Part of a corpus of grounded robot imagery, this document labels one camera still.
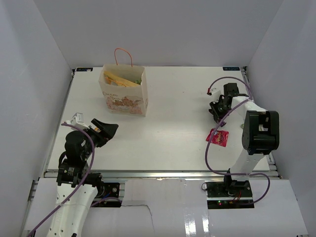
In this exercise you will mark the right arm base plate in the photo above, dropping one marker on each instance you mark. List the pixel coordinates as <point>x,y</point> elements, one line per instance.
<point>218,197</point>

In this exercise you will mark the red candy packet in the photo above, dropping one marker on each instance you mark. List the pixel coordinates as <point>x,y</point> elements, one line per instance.
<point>220,138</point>

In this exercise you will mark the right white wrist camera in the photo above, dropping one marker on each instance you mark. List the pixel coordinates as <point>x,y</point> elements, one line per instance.
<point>214,94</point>

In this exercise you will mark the white paper gift bag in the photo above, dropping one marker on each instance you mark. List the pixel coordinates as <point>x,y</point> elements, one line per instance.
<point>125,100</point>

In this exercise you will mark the golden chips bag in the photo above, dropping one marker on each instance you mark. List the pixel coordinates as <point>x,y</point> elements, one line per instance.
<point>111,78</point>

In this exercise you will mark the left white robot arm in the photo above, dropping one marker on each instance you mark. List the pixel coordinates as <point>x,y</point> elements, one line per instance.
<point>78,188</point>

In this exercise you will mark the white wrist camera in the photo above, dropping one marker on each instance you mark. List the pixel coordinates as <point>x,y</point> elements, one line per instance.
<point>214,94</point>
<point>77,121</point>

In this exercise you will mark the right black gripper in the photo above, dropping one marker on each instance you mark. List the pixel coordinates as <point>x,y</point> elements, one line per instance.
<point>214,105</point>

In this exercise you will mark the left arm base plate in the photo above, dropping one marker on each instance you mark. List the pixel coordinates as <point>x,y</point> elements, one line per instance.
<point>108,196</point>

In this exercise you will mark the aluminium front rail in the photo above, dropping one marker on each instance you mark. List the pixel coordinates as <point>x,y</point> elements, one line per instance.
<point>142,174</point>

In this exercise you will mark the green snack packet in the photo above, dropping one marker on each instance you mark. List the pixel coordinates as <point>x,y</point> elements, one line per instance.
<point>138,81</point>

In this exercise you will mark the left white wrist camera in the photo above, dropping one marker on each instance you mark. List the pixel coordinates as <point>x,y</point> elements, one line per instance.
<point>77,121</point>

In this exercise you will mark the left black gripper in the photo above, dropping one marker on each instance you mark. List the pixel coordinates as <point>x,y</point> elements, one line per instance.
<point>109,130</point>

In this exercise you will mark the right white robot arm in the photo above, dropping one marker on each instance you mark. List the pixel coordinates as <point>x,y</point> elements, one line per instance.
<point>260,133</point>

